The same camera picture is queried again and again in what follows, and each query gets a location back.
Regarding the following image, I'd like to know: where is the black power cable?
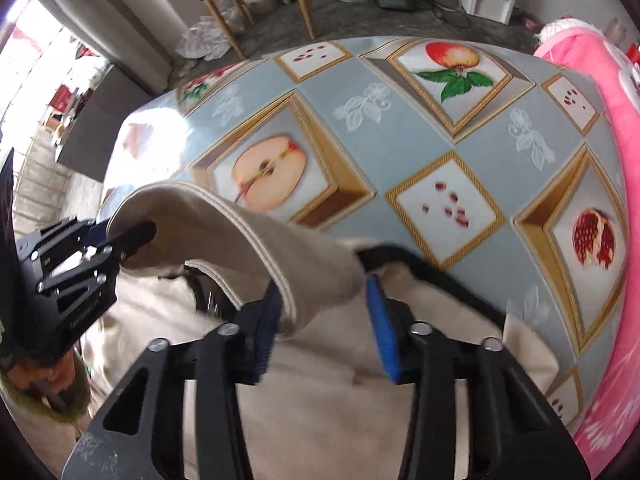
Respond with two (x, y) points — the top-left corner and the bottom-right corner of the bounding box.
(420, 0), (473, 28)

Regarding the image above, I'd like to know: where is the dark grey cabinet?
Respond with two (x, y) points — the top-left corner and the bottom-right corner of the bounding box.
(55, 57), (173, 191)

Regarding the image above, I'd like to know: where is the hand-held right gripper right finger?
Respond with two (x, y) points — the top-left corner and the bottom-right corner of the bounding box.
(365, 276), (592, 480)

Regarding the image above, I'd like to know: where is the fruit print tablecloth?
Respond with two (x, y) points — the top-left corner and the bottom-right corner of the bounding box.
(100, 35), (633, 441)

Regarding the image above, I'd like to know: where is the pink blanket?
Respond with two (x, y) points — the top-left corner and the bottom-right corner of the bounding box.
(532, 17), (640, 480)

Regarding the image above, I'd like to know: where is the cream jacket with black trim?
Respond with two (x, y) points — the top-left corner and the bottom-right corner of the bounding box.
(15, 182), (561, 480)

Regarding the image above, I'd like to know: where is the crumpled clear plastic bag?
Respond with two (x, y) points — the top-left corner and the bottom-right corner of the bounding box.
(176, 15), (236, 61)

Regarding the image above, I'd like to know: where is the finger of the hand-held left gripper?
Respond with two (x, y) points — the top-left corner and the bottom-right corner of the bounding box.
(10, 221), (158, 357)
(15, 216), (110, 267)

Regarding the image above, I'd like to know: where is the person's left hand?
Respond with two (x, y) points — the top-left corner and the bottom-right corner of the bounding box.
(5, 357), (71, 396)

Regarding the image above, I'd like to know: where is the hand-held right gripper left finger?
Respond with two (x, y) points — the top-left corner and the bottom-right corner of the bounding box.
(60, 280), (281, 480)

